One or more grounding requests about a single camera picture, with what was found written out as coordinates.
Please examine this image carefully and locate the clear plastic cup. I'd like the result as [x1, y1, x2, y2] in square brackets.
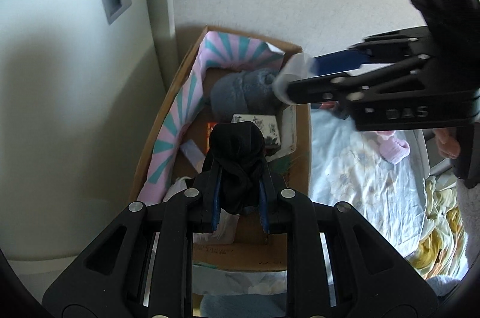
[272, 52, 315, 105]

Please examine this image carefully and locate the purple long cosmetic box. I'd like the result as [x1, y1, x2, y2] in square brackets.
[180, 139, 205, 173]

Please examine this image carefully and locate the black hair scrunchie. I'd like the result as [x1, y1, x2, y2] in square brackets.
[208, 122, 265, 216]

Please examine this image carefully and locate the red milk carton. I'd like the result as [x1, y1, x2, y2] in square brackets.
[206, 122, 217, 152]

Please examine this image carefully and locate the white floral patterned small box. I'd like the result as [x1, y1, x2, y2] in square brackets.
[231, 114, 281, 149]

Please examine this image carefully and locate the grey fluffy sock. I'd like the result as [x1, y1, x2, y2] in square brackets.
[209, 68, 284, 122]

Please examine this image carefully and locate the panda sock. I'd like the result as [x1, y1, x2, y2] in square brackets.
[162, 177, 194, 203]

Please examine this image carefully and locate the person's right hand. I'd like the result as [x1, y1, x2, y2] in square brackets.
[433, 128, 461, 160]

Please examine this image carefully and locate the cardboard box with pink lining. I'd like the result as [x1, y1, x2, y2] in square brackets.
[130, 26, 311, 272]

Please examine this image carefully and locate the floral light blue cloth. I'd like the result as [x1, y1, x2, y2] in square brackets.
[187, 104, 432, 296]

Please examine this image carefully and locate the white door with grey handle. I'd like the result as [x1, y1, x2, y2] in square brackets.
[1, 0, 165, 261]

